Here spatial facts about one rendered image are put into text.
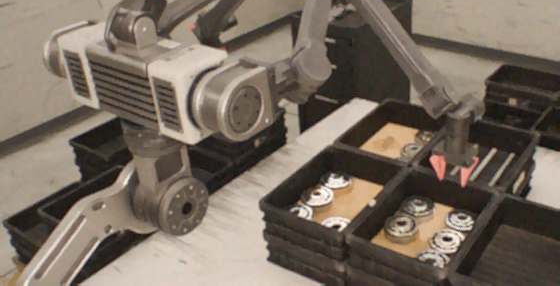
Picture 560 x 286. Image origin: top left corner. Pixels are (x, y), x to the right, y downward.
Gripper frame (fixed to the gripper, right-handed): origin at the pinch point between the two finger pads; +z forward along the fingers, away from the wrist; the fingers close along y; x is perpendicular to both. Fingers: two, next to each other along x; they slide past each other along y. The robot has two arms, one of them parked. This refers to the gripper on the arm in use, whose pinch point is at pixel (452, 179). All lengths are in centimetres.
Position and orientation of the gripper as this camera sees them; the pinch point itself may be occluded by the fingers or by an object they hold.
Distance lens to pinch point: 160.8
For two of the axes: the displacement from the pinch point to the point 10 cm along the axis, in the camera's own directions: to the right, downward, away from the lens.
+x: -5.3, 4.2, -7.3
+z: 0.1, 8.7, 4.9
